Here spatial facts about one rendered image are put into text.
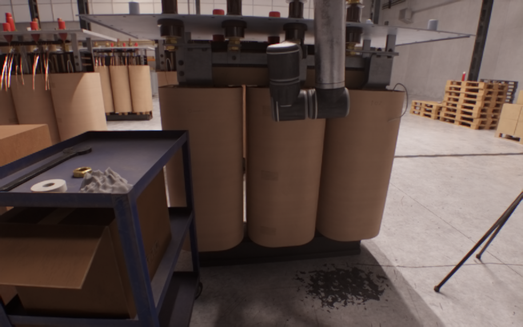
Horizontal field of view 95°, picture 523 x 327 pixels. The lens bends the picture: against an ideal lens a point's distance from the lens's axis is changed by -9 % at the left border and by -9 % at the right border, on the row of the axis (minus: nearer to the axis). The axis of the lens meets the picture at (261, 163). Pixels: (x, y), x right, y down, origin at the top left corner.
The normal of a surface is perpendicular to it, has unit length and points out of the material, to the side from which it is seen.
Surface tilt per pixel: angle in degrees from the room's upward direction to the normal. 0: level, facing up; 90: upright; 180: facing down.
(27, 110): 90
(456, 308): 0
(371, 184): 90
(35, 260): 26
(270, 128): 90
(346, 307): 0
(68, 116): 90
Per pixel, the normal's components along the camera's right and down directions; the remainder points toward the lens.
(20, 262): 0.03, -0.70
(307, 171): 0.37, 0.31
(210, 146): 0.13, 0.33
